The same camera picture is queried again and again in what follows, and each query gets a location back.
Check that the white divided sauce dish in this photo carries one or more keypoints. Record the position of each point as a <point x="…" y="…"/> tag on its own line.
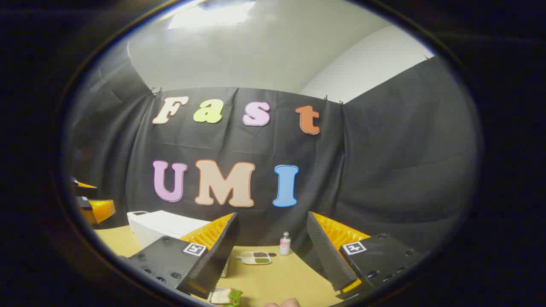
<point x="255" y="258"/>

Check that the small clear bottle pink label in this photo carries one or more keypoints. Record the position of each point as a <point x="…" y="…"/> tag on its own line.
<point x="285" y="245"/>

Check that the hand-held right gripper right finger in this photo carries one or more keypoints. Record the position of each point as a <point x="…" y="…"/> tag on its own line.
<point x="328" y="256"/>

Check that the sandwich with lettuce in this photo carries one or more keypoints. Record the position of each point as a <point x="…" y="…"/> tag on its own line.
<point x="222" y="296"/>

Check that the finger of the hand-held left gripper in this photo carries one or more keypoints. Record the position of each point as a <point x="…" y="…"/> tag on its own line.
<point x="83" y="184"/>
<point x="99" y="209"/>

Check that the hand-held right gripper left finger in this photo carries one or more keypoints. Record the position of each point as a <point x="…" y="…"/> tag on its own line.
<point x="219" y="260"/>

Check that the white microwave oven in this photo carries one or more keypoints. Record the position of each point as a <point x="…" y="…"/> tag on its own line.
<point x="162" y="226"/>

